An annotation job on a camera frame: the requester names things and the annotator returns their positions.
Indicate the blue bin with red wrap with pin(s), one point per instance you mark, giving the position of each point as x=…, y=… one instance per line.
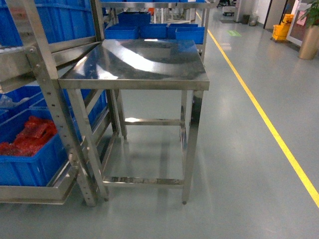
x=35, y=170

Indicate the yellow mop bucket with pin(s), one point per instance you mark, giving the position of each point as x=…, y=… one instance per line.
x=280, y=31

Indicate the gold planter pot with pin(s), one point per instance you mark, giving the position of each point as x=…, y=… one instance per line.
x=310, y=43

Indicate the red bubble wrap bags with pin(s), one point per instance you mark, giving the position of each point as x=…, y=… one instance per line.
x=35, y=134

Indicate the stainless steel shelf rack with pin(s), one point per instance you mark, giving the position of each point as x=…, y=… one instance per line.
x=39, y=61

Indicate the stainless steel table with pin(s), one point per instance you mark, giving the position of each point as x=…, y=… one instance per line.
x=148, y=64

